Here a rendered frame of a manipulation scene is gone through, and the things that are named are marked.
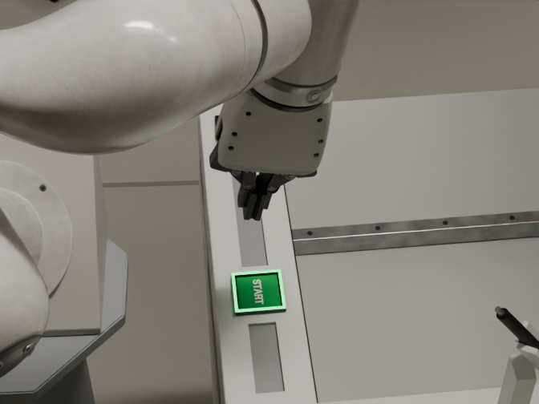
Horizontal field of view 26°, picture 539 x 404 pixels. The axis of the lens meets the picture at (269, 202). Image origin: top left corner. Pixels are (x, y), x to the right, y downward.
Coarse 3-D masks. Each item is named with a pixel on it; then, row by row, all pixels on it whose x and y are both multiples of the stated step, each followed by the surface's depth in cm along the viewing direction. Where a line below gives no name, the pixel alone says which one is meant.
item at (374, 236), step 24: (456, 216) 151; (480, 216) 151; (504, 216) 151; (528, 216) 151; (312, 240) 149; (336, 240) 150; (360, 240) 150; (384, 240) 150; (408, 240) 151; (432, 240) 151; (456, 240) 152; (480, 240) 152
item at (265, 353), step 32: (224, 192) 139; (224, 224) 136; (256, 224) 136; (288, 224) 136; (224, 256) 132; (256, 256) 133; (288, 256) 132; (224, 288) 129; (288, 288) 129; (224, 320) 126; (256, 320) 126; (288, 320) 126; (224, 352) 123; (256, 352) 124; (288, 352) 123; (224, 384) 120; (256, 384) 121; (288, 384) 120
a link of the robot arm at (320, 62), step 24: (312, 0) 95; (336, 0) 95; (360, 0) 98; (312, 24) 97; (336, 24) 97; (312, 48) 99; (336, 48) 100; (288, 72) 101; (312, 72) 101; (336, 72) 103
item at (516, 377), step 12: (528, 324) 109; (528, 348) 107; (516, 360) 112; (528, 360) 112; (516, 372) 111; (528, 372) 111; (504, 384) 115; (516, 384) 111; (528, 384) 111; (504, 396) 115; (516, 396) 112; (528, 396) 112
